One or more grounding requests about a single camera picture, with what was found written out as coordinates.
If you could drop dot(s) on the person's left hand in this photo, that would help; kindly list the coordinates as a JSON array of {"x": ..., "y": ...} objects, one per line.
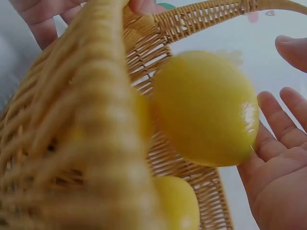
[{"x": 39, "y": 21}]

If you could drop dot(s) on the person's right hand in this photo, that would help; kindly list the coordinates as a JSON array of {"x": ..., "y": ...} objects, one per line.
[{"x": 283, "y": 182}]

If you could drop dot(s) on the yellow lemon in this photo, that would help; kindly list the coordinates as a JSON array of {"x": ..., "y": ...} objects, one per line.
[
  {"x": 177, "y": 203},
  {"x": 206, "y": 107},
  {"x": 144, "y": 117}
]

